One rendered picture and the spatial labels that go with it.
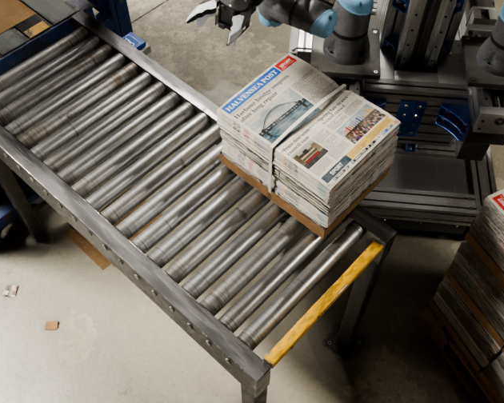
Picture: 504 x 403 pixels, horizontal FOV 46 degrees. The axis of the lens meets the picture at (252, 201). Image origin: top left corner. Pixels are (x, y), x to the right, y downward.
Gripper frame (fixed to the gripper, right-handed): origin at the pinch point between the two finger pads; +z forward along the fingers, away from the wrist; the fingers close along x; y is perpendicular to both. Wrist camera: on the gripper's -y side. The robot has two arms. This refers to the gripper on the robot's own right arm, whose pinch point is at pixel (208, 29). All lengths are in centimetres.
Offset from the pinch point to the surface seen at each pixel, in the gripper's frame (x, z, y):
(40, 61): 64, -1, 54
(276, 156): -26.6, 7.9, 19.2
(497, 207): -81, -21, 30
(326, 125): -32.7, -5.7, 16.2
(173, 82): 21, -15, 47
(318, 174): -38.1, 9.0, 15.4
